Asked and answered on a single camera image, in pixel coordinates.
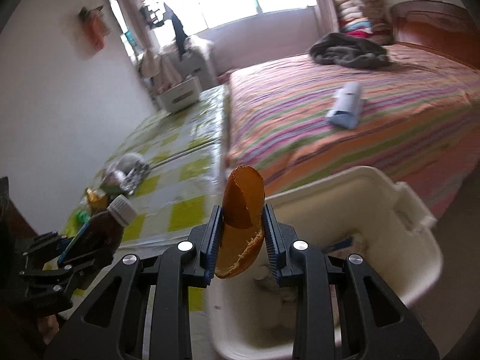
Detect brown bottle white cap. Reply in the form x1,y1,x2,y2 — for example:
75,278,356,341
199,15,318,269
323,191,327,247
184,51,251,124
57,195,137,267

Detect yellow snack wrapper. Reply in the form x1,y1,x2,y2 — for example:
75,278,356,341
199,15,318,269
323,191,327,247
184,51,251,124
85,188,109,211

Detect silver pill blister pack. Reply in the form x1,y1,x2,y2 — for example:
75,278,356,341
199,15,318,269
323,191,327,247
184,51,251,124
120,161,151,197

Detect white fluffy plush slipper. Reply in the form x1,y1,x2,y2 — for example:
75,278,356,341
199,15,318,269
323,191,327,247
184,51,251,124
104,152,145,182

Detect white plastic trash bin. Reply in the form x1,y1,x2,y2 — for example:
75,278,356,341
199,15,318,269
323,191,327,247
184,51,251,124
207,166,443,359

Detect person's left hand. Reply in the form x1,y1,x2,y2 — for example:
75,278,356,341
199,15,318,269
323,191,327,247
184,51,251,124
38,314,59,345

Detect striped bed sheet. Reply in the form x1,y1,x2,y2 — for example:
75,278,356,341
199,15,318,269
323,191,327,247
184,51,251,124
226,44,479,216

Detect light blue folded box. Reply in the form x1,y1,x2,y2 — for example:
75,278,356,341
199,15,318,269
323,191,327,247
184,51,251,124
325,82,364,129

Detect white storage basket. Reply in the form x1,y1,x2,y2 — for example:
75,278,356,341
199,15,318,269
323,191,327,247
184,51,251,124
158,76,202,114

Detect dark grey crumpled blanket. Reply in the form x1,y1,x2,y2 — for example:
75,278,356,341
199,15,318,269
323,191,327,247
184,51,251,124
309,33,391,69

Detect wooden headboard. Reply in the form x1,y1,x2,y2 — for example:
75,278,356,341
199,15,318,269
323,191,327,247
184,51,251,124
390,0,479,68

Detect pink curtain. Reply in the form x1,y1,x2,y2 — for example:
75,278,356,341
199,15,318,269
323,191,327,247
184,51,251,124
315,0,339,38

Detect stack of folded quilts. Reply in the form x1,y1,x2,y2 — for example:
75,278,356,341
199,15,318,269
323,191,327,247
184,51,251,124
334,0,393,46

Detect orange cloth wall hanging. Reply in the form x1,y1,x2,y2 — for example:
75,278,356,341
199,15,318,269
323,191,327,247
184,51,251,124
78,6,111,51

